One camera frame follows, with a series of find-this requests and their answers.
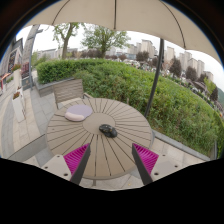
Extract tall grey sign tower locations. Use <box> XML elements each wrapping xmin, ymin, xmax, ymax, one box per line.
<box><xmin>21</xmin><ymin>24</ymin><xmax>44</xmax><ymax>91</ymax></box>

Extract dark curved umbrella pole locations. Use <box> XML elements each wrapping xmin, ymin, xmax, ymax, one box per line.
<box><xmin>143</xmin><ymin>38</ymin><xmax>166</xmax><ymax>118</ymax></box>

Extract black computer mouse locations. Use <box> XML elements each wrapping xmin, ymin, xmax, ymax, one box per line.
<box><xmin>98</xmin><ymin>123</ymin><xmax>119</xmax><ymax>139</ymax></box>

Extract lilac mouse pad with wrist rest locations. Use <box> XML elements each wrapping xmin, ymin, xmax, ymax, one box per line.
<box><xmin>64</xmin><ymin>104</ymin><xmax>94</xmax><ymax>123</ymax></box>

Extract slatted outdoor chair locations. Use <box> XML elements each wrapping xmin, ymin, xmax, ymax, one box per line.
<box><xmin>52</xmin><ymin>78</ymin><xmax>94</xmax><ymax>111</ymax></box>

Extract green hedge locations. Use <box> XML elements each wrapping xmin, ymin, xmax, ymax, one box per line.
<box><xmin>35</xmin><ymin>58</ymin><xmax>224</xmax><ymax>158</ymax></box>

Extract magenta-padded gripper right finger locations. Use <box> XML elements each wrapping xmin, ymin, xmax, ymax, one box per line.
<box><xmin>131</xmin><ymin>142</ymin><xmax>188</xmax><ymax>186</ymax></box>

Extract bushy round tree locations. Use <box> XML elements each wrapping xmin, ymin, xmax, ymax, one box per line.
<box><xmin>80</xmin><ymin>23</ymin><xmax>131</xmax><ymax>59</ymax></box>

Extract white planter box with flowers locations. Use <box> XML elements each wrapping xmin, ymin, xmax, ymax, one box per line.
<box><xmin>11</xmin><ymin>91</ymin><xmax>27</xmax><ymax>123</ymax></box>

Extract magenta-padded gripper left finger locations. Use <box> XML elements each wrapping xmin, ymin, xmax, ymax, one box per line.
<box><xmin>40</xmin><ymin>142</ymin><xmax>92</xmax><ymax>186</ymax></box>

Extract beige patio umbrella canopy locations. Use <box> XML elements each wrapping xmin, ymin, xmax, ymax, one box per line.
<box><xmin>24</xmin><ymin>0</ymin><xmax>223</xmax><ymax>66</ymax></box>

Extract thin-crowned tree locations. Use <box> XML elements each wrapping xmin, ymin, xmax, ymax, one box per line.
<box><xmin>52</xmin><ymin>22</ymin><xmax>84</xmax><ymax>60</ymax></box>

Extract distant apartment buildings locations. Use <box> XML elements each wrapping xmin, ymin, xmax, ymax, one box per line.
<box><xmin>128</xmin><ymin>39</ymin><xmax>216</xmax><ymax>83</ymax></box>

